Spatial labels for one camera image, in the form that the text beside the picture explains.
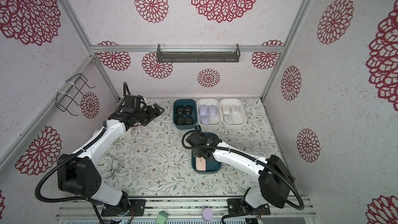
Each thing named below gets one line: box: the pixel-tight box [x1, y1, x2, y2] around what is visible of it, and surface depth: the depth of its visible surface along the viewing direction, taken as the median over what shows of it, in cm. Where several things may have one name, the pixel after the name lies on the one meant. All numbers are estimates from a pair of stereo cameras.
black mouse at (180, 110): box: [175, 105, 185, 116], surface depth 112 cm
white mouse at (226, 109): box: [221, 104, 231, 115], surface depth 112 cm
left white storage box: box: [196, 98, 223, 127], surface depth 112 cm
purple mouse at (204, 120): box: [200, 115, 210, 125], surface depth 108 cm
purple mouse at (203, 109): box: [199, 104, 208, 116], surface depth 113 cm
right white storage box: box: [219, 98, 248, 130], surface depth 109 cm
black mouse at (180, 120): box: [175, 115, 185, 126], surface depth 105 cm
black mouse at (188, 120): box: [184, 116, 194, 125], surface depth 106 cm
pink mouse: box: [195, 156, 207, 172], surface depth 87 cm
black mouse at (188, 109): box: [183, 104, 193, 116], surface depth 112 cm
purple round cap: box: [202, 207, 214, 222], surface depth 65 cm
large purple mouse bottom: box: [208, 104, 219, 118], surface depth 112 cm
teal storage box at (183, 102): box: [173, 99, 198, 130], surface depth 105 cm
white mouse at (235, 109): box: [230, 104, 240, 115], surface depth 112 cm
